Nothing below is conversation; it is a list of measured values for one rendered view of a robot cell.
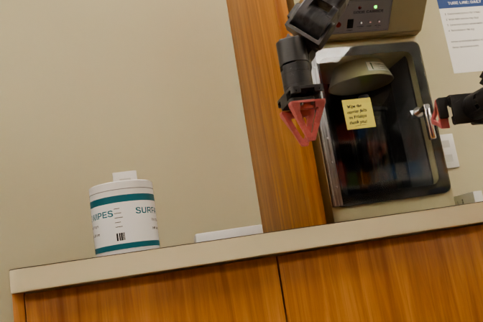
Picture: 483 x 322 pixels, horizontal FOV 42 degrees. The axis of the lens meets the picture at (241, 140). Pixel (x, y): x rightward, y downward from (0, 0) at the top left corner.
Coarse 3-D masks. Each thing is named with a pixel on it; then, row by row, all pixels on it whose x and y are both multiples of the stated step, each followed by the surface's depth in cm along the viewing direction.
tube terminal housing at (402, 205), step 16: (288, 0) 164; (320, 144) 152; (320, 160) 153; (320, 176) 155; (448, 192) 156; (336, 208) 149; (352, 208) 150; (368, 208) 151; (384, 208) 151; (400, 208) 152; (416, 208) 153
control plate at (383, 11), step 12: (360, 0) 153; (372, 0) 154; (384, 0) 155; (348, 12) 154; (360, 12) 155; (372, 12) 156; (384, 12) 156; (360, 24) 157; (372, 24) 157; (384, 24) 158
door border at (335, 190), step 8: (312, 64) 155; (312, 72) 155; (320, 128) 151; (328, 128) 152; (328, 136) 152; (328, 144) 151; (328, 152) 151; (328, 160) 150; (328, 168) 150; (336, 176) 150; (336, 184) 149; (336, 192) 149; (336, 200) 148
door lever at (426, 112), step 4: (424, 104) 153; (428, 104) 153; (416, 108) 158; (420, 108) 155; (424, 108) 153; (428, 108) 153; (416, 112) 157; (420, 112) 156; (424, 112) 153; (428, 112) 153; (424, 116) 153; (428, 116) 152; (428, 120) 152; (428, 124) 152; (432, 124) 152; (428, 128) 152; (432, 128) 152; (428, 132) 152; (432, 132) 152; (428, 136) 152; (432, 136) 151
